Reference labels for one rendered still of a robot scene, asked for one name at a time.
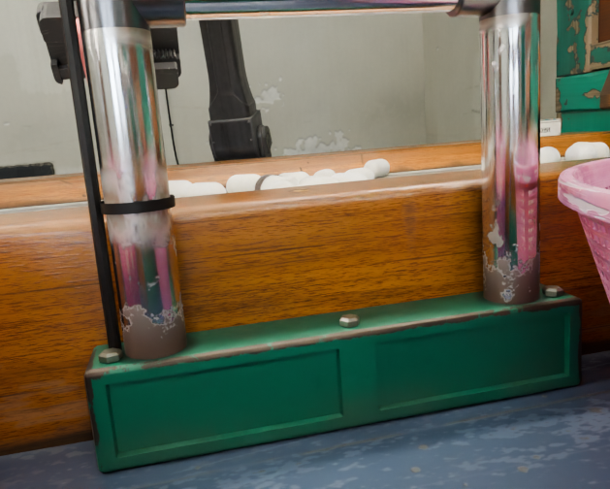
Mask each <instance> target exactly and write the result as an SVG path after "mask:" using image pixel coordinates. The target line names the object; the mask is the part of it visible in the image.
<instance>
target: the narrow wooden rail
mask: <svg viewBox="0 0 610 489"><path fill-rule="evenodd" d="M608 158H610V157H601V158H591V159H581V160H570V161H561V162H550V163H540V283H542V284H545V285H557V286H559V287H560V288H561V289H562V290H563V292H565V293H568V294H570V295H573V296H576V297H578V298H580V299H582V355H586V354H592V353H598V352H603V351H608V350H610V303H609V300H608V298H607V295H606V292H605V289H604V286H603V283H602V280H601V278H600V275H599V272H598V269H597V266H596V263H595V261H594V257H593V254H592V251H591V248H590V245H589V242H588V240H587V237H586V234H585V231H584V228H583V225H582V223H581V220H580V217H579V214H578V212H577V211H574V210H572V209H571V208H569V207H567V206H565V205H564V204H563V203H562V202H561V201H560V200H559V198H558V179H559V176H560V174H561V172H562V171H564V170H566V169H568V168H571V167H573V166H576V165H580V164H584V163H588V162H593V161H597V160H602V159H608ZM175 200H176V205H175V206H174V207H173V208H172V215H173V223H174V231H175V239H176V248H177V263H178V271H179V280H180V288H181V297H182V304H183V313H184V321H185V330H186V333H192V332H199V331H206V330H212V329H219V328H226V327H233V326H240V325H246V324H253V323H260V322H267V321H274V320H280V319H287V318H294V317H302V316H309V315H315V314H322V313H329V312H336V311H343V310H355V309H362V308H369V307H376V306H383V305H390V304H396V303H403V302H410V301H417V300H425V299H431V298H438V297H445V296H452V295H459V294H465V293H472V292H479V291H483V240H482V179H481V169H478V170H467V171H458V172H447V173H437V174H426V175H416V176H406V177H395V178H386V179H366V180H355V181H345V182H335V183H324V184H314V185H304V186H293V187H283V188H273V189H263V190H252V191H243V192H232V193H221V194H211V195H201V196H191V197H180V198H175ZM103 344H108V337H107V330H106V324H105V317H104V311H103V304H102V298H101V291H100V284H99V278H98V271H97V264H96V257H95V250H94V243H93V237H92V230H91V223H90V216H89V209H88V207H77V208H68V209H57V210H46V211H36V212H17V213H6V214H0V456H4V455H10V454H15V453H20V452H26V451H32V450H38V449H43V448H49V447H55V446H60V445H65V444H71V443H77V442H83V441H88V440H93V433H92V427H91V421H90V414H89V408H88V401H87V396H86V389H85V383H84V374H85V371H86V368H87V365H88V363H89V360H90V357H91V354H92V352H93V349H94V347H96V346H97V345H103Z"/></svg>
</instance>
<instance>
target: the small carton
mask: <svg viewBox="0 0 610 489"><path fill-rule="evenodd" d="M560 134H561V119H560V118H549V119H540V137H548V136H559V135H560Z"/></svg>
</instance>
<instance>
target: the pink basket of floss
mask: <svg viewBox="0 0 610 489"><path fill-rule="evenodd" d="M558 198H559V200H560V201H561V202H562V203H563V204H564V205H565V206H567V207H569V208H571V209H572V210H574V211H577V212H578V214H579V217H580V220H581V223H582V225H583V228H584V231H585V234H586V237H587V240H588V242H589V245H590V248H591V251H592V254H593V257H594V261H595V263H596V266H597V269H598V272H599V275H600V278H601V280H602V283H603V286H604V289H605V292H606V295H607V298H608V300H609V303H610V158H608V159H602V160H597V161H593V162H588V163H584V164H580V165H576V166H573V167H571V168H568V169H566V170H564V171H562V172H561V174H560V176H559V179H558Z"/></svg>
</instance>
